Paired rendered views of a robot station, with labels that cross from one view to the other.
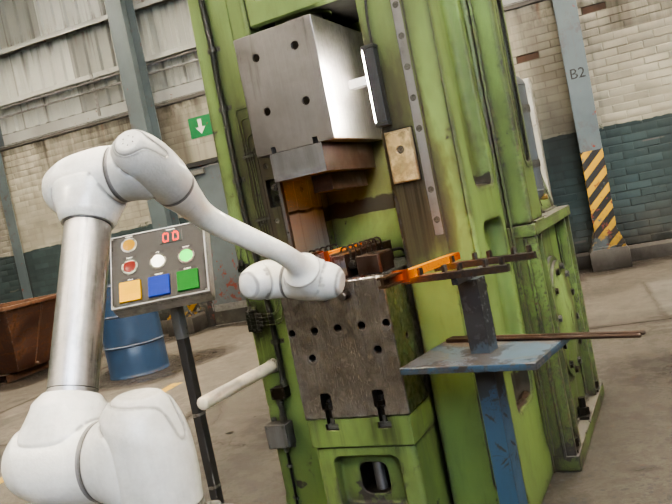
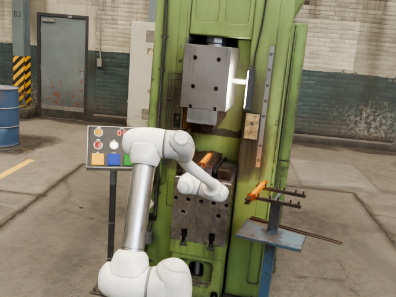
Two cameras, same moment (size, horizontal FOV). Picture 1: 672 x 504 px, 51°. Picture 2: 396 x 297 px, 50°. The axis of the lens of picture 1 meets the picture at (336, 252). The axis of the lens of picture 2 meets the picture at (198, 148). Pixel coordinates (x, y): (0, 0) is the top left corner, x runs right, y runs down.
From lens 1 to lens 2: 1.05 m
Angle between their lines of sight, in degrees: 18
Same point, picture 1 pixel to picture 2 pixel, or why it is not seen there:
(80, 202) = (148, 158)
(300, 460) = (152, 249)
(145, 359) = (7, 137)
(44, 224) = not seen: outside the picture
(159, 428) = (187, 281)
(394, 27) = (267, 65)
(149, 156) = (188, 147)
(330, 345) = (194, 208)
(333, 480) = not seen: hidden behind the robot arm
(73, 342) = (139, 228)
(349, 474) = not seen: hidden behind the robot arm
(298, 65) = (217, 70)
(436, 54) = (283, 85)
